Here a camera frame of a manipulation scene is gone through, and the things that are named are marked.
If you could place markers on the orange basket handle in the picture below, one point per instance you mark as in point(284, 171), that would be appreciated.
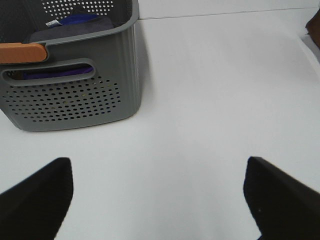
point(18, 53)

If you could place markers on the brown folded towel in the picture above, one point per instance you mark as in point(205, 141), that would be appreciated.
point(313, 28)

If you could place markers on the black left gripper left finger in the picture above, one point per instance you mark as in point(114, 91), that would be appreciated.
point(35, 208)

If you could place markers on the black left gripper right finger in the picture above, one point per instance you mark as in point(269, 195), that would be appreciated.
point(282, 207)

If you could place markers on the grey perforated plastic basket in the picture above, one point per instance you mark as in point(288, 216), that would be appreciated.
point(108, 93)

